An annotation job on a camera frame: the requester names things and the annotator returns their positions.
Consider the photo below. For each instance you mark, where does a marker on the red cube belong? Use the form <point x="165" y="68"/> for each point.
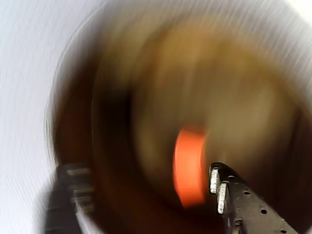
<point x="189" y="168"/>

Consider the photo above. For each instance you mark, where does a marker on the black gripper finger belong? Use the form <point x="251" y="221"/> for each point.
<point x="246" y="214"/>
<point x="63" y="195"/>

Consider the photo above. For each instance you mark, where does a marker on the black metal bucket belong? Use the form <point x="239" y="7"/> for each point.
<point x="170" y="73"/>

